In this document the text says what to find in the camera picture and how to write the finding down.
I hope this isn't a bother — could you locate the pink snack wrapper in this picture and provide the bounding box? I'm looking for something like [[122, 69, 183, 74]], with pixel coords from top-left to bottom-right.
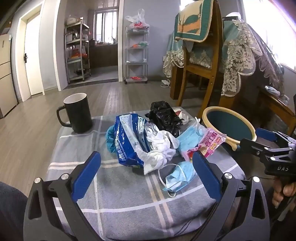
[[183, 128, 228, 163]]

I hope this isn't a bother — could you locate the white plastic bag red print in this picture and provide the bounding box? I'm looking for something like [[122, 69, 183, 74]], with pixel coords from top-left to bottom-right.
[[174, 107, 189, 126]]

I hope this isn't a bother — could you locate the white door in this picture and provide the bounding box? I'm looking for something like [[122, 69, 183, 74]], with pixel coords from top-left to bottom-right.
[[20, 10, 45, 96]]

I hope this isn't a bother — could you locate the person's leg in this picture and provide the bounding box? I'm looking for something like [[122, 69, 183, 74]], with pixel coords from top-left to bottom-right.
[[0, 182, 28, 241]]

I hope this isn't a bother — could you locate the wooden side table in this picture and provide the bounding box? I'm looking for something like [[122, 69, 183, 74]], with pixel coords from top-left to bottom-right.
[[257, 86, 296, 139]]

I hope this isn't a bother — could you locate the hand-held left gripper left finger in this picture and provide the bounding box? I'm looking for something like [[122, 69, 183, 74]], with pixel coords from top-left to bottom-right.
[[23, 151, 104, 241]]

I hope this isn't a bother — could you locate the wooden chair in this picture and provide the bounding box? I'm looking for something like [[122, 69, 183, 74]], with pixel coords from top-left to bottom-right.
[[177, 0, 234, 116]]

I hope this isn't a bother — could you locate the white tissue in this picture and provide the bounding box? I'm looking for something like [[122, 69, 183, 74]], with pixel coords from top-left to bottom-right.
[[135, 130, 179, 175]]

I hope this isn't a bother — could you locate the black plastic bag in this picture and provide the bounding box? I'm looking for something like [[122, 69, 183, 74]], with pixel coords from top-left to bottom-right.
[[145, 101, 185, 137]]

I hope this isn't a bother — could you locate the plastic packet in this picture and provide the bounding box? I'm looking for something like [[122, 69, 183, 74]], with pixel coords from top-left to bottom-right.
[[265, 85, 281, 96]]

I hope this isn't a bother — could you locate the white trolley rack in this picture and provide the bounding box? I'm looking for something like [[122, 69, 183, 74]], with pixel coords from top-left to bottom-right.
[[125, 27, 148, 84]]

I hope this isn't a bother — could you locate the black mug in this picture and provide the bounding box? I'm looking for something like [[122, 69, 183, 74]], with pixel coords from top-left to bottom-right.
[[57, 93, 93, 134]]

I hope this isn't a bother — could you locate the dark wooden kitchen cabinet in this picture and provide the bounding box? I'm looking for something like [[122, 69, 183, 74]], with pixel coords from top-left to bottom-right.
[[89, 43, 119, 69]]

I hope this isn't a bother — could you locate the metal shelf rack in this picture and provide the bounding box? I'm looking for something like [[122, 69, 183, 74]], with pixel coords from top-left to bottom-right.
[[64, 20, 91, 84]]

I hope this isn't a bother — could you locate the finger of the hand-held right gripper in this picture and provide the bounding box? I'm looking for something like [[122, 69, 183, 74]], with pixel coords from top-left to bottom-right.
[[239, 138, 275, 159], [255, 127, 295, 146]]

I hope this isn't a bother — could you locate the person's right hand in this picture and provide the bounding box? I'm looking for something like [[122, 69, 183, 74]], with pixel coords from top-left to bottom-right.
[[272, 179, 296, 209]]

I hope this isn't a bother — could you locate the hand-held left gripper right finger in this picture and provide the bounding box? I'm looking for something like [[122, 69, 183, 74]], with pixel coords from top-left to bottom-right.
[[192, 151, 271, 241]]

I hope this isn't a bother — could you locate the teal patterned chair cushion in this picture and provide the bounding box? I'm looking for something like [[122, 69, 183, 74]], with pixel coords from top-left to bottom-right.
[[174, 0, 214, 43]]

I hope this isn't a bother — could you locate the grey plaid blanket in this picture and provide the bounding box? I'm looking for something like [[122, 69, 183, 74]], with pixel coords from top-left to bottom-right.
[[45, 107, 245, 241]]

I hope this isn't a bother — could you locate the kitchen window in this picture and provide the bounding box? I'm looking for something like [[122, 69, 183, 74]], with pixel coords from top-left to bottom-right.
[[94, 10, 118, 44]]

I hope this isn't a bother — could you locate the beige refrigerator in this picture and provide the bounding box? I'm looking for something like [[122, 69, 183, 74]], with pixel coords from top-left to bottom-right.
[[0, 32, 18, 118]]

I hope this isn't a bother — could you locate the blue plastic package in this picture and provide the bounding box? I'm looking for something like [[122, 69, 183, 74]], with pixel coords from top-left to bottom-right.
[[106, 113, 151, 168]]

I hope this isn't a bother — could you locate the blue face mask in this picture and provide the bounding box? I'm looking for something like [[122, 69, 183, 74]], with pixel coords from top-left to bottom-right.
[[177, 126, 208, 153], [158, 161, 198, 197]]

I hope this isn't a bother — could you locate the clear plastic wrapper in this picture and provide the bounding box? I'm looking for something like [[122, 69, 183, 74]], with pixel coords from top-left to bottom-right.
[[143, 119, 162, 139]]

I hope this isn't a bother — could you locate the large bright window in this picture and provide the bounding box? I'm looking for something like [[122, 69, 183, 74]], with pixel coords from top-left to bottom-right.
[[245, 0, 296, 67]]

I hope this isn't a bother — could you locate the teal bin beige rim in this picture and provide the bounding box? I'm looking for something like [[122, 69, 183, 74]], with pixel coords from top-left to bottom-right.
[[202, 106, 257, 152]]

